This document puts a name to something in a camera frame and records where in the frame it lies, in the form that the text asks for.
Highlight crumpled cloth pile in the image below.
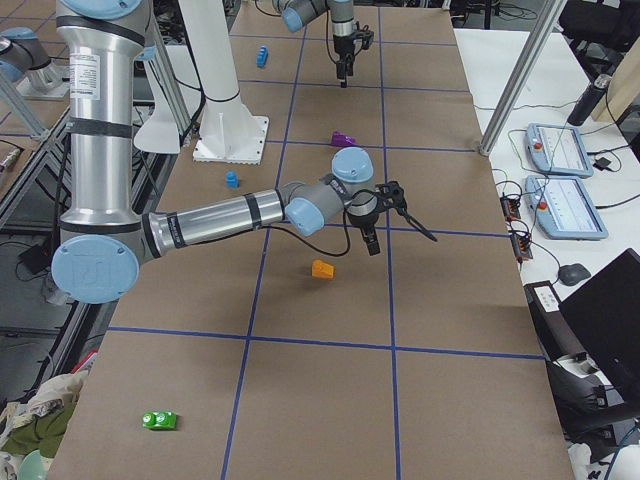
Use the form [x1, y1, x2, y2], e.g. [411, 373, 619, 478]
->
[1, 371, 88, 479]

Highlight near teach pendant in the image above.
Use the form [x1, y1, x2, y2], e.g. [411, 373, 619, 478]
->
[524, 175, 609, 241]

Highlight long blue studded block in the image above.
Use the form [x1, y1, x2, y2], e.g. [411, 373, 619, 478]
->
[256, 45, 269, 68]

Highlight orange trapezoid block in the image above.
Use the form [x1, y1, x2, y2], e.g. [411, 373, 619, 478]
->
[311, 259, 336, 280]

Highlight white camera mast base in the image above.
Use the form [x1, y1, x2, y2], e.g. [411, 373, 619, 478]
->
[179, 0, 269, 164]

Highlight black water bottle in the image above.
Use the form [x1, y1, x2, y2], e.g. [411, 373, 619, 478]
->
[567, 74, 612, 127]

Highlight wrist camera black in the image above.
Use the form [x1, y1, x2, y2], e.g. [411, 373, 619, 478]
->
[353, 23, 374, 50]
[375, 181, 408, 216]

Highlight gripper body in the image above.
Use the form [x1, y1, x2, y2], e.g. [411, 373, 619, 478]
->
[347, 203, 379, 236]
[333, 34, 355, 64]

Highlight small blue block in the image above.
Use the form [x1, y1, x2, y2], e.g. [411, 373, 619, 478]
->
[225, 171, 240, 189]

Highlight aluminium frame post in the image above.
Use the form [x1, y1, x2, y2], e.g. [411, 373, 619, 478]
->
[478, 0, 567, 157]

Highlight black laptop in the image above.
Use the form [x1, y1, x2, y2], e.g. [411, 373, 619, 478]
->
[560, 248, 639, 401]

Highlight far teach pendant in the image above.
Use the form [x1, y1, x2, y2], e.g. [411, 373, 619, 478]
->
[525, 123, 593, 178]

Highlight green block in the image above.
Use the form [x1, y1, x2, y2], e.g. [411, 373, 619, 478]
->
[141, 411, 178, 431]

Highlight grey computer mouse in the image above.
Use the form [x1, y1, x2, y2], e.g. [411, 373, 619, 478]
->
[557, 263, 591, 287]

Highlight teach pendant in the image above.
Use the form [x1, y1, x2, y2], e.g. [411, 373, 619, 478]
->
[525, 123, 593, 178]
[524, 175, 609, 241]

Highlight purple trapezoid block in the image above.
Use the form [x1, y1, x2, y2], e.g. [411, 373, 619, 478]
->
[330, 130, 358, 148]

